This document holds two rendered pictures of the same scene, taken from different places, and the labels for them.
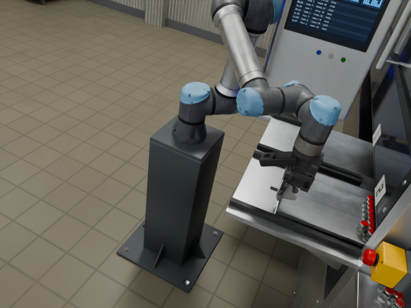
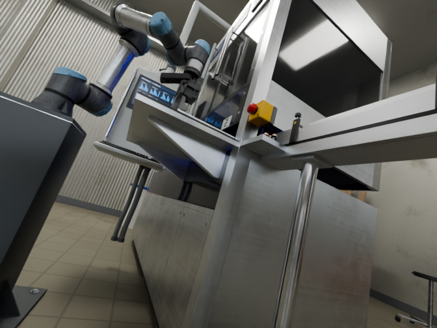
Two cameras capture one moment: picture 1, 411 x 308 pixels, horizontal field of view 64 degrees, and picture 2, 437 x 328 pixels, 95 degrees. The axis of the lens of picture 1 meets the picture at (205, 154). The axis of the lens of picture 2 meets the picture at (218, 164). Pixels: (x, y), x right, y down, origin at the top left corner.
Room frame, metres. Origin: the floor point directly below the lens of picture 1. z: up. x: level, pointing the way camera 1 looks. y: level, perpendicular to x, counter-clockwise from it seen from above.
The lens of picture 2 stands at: (0.04, 0.04, 0.59)
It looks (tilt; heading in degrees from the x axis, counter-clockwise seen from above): 13 degrees up; 321
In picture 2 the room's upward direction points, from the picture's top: 17 degrees clockwise
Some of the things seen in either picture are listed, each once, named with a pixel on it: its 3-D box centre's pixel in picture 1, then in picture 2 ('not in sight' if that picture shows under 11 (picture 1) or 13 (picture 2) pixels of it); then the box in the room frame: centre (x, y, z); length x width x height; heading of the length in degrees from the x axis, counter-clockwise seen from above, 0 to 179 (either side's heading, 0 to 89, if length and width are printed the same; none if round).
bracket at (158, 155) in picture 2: not in sight; (160, 161); (1.21, -0.47, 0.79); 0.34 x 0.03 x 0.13; 75
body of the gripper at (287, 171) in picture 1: (301, 166); (188, 86); (0.76, -0.28, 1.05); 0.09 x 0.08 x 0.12; 74
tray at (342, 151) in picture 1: (339, 152); not in sight; (1.11, -0.53, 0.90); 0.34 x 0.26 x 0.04; 75
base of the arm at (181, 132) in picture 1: (190, 124); (55, 105); (1.19, 0.09, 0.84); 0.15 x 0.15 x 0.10
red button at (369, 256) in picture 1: (371, 258); (253, 109); (0.53, -0.44, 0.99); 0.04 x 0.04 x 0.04; 75
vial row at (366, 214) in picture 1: (368, 217); not in sight; (0.76, -0.55, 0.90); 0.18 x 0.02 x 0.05; 166
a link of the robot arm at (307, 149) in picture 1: (309, 143); (193, 70); (0.76, -0.27, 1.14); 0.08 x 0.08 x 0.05
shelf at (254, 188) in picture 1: (315, 175); (177, 144); (0.97, -0.42, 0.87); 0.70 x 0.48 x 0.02; 165
